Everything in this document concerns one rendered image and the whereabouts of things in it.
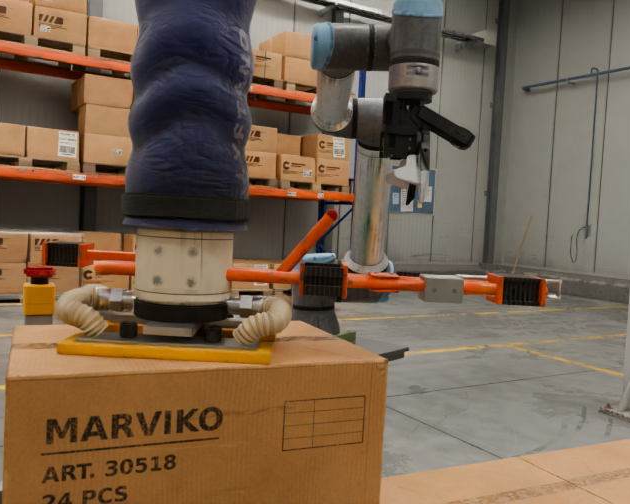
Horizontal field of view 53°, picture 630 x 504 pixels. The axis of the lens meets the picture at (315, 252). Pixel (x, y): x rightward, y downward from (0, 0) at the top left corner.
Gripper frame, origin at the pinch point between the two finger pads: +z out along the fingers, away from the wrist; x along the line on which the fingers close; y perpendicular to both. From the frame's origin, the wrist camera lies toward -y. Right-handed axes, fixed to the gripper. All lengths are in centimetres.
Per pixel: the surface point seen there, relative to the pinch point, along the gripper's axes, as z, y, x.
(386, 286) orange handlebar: 14.7, 5.4, 4.6
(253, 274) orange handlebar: 13.7, 29.0, 4.7
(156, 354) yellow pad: 26, 43, 16
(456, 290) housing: 14.7, -6.9, 4.9
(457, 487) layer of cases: 68, -20, -36
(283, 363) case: 27.0, 22.7, 14.6
